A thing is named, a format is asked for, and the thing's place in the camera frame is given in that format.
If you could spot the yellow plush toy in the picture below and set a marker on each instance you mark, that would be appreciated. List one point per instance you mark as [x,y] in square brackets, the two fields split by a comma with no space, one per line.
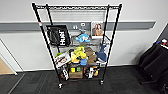
[78,53]

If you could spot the small light blue plush toy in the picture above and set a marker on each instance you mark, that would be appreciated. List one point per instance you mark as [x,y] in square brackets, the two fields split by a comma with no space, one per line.
[83,38]

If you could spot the blue cup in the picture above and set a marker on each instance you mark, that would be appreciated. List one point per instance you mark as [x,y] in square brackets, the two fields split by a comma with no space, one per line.
[83,62]

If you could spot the blue shark plush toy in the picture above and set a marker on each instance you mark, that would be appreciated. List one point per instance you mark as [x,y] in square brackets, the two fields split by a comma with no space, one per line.
[101,54]

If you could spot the white box with portrait photo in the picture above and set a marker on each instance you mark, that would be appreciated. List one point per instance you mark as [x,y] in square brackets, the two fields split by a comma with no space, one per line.
[97,30]

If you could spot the yellow and green blocks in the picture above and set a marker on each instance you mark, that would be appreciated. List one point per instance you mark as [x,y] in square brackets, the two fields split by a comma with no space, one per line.
[76,69]

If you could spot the white red printed box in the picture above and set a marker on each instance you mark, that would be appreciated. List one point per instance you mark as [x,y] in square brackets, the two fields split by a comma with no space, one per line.
[62,60]

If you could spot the white orange goods packs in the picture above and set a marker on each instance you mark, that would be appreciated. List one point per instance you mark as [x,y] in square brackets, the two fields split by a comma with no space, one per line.
[92,71]

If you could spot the black bag with white print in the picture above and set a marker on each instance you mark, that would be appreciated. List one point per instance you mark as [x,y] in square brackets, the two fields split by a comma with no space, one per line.
[58,36]

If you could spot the brown cardboard box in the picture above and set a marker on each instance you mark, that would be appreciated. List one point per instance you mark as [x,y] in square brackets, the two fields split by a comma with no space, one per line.
[76,75]

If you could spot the black white printed pack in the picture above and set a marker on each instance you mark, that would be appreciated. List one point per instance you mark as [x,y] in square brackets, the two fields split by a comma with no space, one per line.
[65,73]

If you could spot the long grey wall band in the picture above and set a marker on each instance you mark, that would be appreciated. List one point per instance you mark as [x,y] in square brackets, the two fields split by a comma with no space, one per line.
[20,26]

